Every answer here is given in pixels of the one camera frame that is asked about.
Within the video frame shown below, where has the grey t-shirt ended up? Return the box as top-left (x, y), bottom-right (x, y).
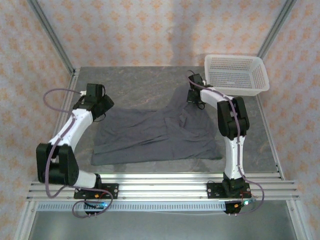
top-left (90, 84), bottom-right (224, 167)

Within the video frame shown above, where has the white perforated plastic basket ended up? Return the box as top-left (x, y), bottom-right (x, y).
top-left (204, 54), bottom-right (271, 97)

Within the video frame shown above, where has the small circuit board with LED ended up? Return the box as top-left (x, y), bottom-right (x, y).
top-left (84, 201), bottom-right (109, 210)
top-left (234, 198), bottom-right (256, 209)

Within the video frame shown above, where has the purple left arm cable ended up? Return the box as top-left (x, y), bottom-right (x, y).
top-left (43, 88), bottom-right (115, 219)

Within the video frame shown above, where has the aluminium corner post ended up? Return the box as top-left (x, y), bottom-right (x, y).
top-left (27, 0), bottom-right (77, 76)
top-left (256, 0), bottom-right (298, 60)

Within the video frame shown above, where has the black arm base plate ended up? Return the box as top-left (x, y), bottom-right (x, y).
top-left (206, 182), bottom-right (252, 201)
top-left (73, 183), bottom-right (120, 201)

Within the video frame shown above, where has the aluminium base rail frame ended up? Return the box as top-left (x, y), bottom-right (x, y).
top-left (26, 171), bottom-right (300, 202)

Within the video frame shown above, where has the white slotted cable duct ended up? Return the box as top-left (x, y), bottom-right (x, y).
top-left (37, 201), bottom-right (227, 213)

